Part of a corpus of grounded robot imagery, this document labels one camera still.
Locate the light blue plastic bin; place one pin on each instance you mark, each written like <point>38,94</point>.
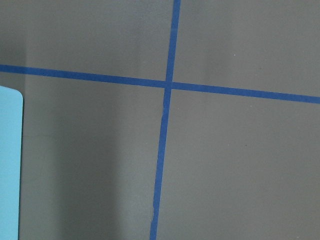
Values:
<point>11,121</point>

